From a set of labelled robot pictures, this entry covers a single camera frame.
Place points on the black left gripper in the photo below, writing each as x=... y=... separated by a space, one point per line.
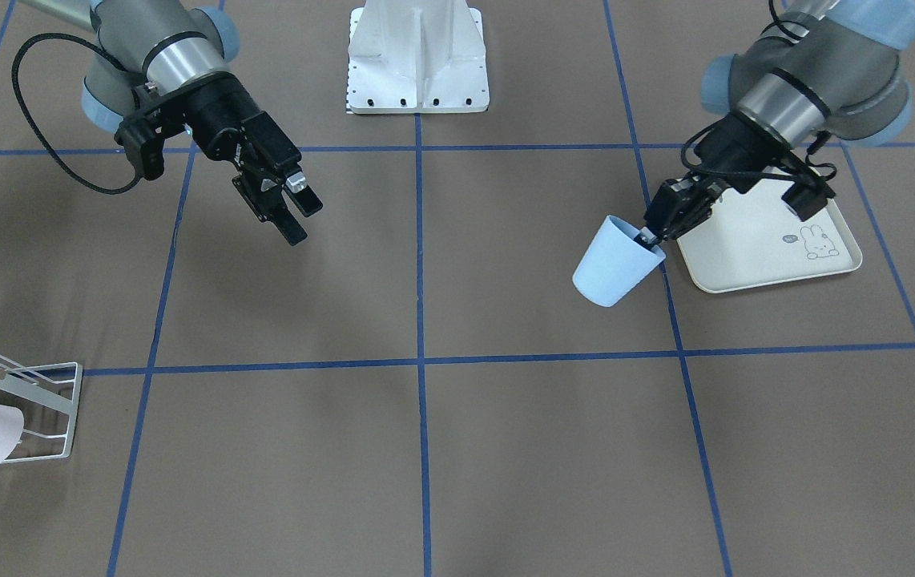
x=731 y=154

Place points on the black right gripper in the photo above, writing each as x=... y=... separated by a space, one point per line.
x=219 y=113

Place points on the blue plastic cup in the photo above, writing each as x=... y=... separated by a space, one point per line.
x=618 y=258

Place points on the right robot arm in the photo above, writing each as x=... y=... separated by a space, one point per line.
x=161 y=70

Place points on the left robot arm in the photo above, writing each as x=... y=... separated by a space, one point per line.
x=821 y=70

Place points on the cream plastic tray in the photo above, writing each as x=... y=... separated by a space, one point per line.
x=754 y=239

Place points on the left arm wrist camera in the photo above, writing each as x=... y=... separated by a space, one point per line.
x=806 y=199

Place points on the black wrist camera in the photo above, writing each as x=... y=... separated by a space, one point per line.
x=143 y=134

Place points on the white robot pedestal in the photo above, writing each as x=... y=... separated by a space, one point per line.
x=416 y=57

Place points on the white wire cup rack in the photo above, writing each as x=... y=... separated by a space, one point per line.
x=49 y=397

